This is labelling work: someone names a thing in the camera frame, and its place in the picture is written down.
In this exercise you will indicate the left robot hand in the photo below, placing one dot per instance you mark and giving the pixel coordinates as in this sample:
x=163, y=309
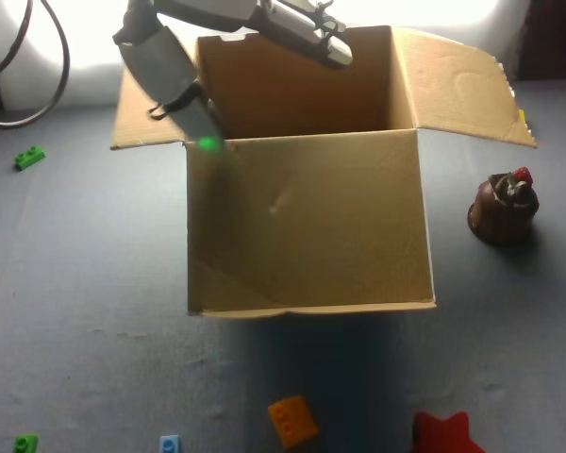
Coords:
x=160, y=61

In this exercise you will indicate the chocolate toy cake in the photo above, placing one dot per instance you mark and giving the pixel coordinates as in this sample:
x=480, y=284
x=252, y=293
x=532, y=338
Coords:
x=502, y=217

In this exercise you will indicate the brown and white cardboard box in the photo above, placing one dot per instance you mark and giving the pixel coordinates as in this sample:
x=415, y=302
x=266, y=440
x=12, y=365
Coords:
x=302, y=222

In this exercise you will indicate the green toy brick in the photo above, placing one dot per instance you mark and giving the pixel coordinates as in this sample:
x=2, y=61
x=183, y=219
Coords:
x=26, y=445
x=29, y=158

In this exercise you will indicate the grey table cloth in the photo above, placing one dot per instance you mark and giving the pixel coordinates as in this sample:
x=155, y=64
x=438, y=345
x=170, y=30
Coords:
x=99, y=340

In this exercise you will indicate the red star toy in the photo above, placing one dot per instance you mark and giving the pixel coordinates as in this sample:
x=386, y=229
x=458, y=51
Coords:
x=445, y=436

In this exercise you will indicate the blue toy brick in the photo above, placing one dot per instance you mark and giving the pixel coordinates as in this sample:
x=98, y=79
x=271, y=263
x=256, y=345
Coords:
x=171, y=445

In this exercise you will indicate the orange toy brick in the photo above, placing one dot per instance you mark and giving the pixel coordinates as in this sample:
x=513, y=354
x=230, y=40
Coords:
x=292, y=424

